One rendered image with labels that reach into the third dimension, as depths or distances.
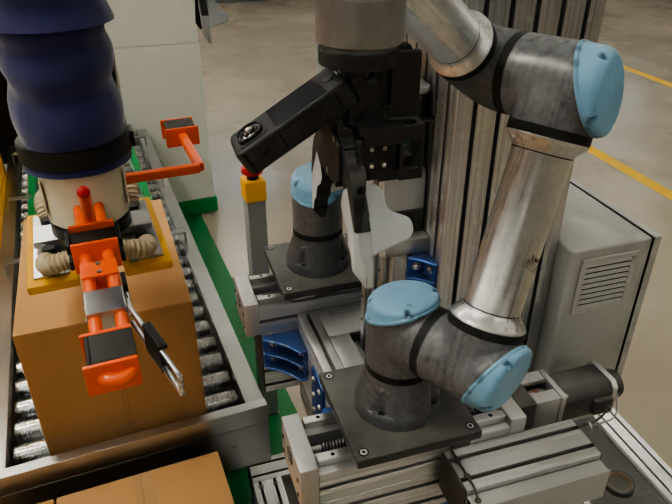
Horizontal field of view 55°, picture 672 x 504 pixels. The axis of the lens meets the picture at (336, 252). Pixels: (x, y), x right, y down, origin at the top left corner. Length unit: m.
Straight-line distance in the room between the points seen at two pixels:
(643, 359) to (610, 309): 1.74
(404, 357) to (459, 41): 0.47
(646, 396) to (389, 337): 2.06
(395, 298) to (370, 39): 0.57
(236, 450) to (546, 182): 1.23
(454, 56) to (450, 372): 0.44
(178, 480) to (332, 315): 0.57
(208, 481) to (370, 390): 0.72
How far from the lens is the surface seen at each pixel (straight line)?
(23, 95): 1.38
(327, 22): 0.55
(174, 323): 1.64
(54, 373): 1.70
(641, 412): 2.90
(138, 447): 1.79
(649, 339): 3.31
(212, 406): 1.93
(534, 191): 0.92
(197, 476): 1.75
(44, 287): 1.44
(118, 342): 0.99
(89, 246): 1.26
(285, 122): 0.56
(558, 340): 1.42
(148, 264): 1.43
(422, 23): 0.83
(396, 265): 1.24
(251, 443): 1.88
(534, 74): 0.92
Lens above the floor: 1.85
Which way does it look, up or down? 31 degrees down
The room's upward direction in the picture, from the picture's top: straight up
